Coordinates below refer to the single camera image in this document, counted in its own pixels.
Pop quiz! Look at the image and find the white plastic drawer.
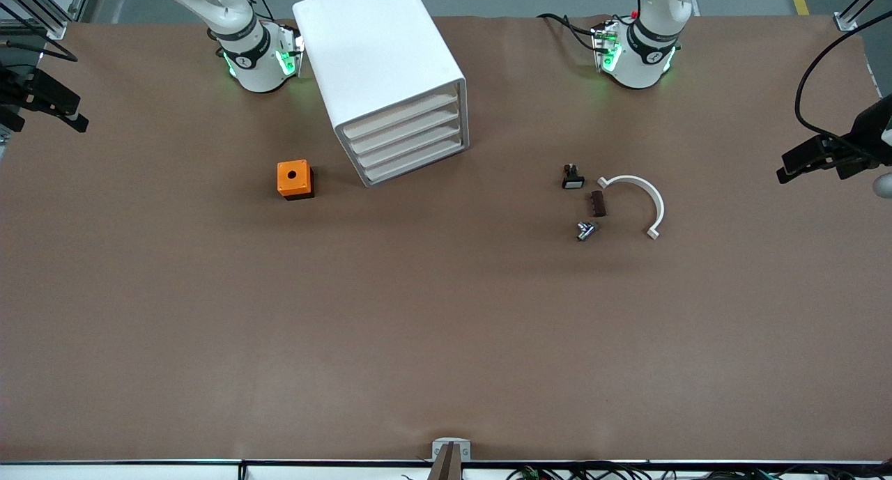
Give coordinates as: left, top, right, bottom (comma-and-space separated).
346, 107, 462, 155
341, 92, 461, 141
360, 137, 467, 185
353, 123, 464, 169

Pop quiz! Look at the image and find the orange and black button box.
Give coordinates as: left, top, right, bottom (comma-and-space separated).
277, 160, 315, 201

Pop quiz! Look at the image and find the white drawer cabinet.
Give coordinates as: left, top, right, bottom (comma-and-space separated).
291, 0, 471, 188

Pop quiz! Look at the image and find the white curved plastic arc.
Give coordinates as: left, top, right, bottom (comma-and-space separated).
597, 175, 666, 240

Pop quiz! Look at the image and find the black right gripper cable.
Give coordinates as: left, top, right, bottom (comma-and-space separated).
0, 40, 79, 64

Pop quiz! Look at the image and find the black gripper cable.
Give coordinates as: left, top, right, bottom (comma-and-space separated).
0, 40, 79, 64
795, 10, 892, 153

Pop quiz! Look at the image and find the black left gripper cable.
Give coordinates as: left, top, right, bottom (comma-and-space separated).
795, 10, 892, 153

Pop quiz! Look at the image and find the aluminium frame post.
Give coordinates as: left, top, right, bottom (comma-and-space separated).
0, 0, 95, 40
833, 0, 892, 33

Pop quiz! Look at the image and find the black left arm base cable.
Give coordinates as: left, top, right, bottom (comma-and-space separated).
537, 12, 607, 52

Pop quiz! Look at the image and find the grey bracket with brown post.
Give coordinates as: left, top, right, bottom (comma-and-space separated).
429, 438, 472, 480

